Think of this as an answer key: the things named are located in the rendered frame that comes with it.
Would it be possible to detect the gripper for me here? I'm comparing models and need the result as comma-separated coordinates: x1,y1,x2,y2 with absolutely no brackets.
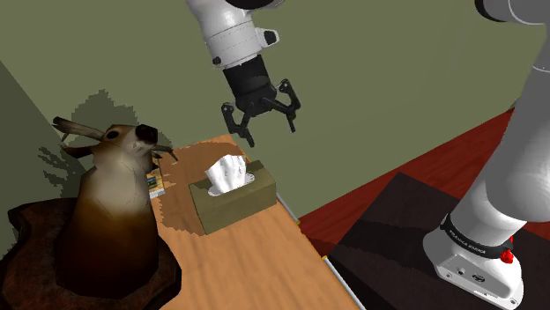
220,54,301,149

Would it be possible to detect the olive green tissue box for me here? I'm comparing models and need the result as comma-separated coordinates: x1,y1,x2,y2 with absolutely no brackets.
188,154,278,236

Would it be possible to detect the small book with blue cover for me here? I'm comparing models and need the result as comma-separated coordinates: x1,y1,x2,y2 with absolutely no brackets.
146,167,167,200

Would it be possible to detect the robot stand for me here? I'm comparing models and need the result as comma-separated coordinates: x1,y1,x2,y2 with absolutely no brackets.
327,171,550,310

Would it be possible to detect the brown deer head mount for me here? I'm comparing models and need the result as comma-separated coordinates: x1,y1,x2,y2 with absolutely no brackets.
0,115,183,310

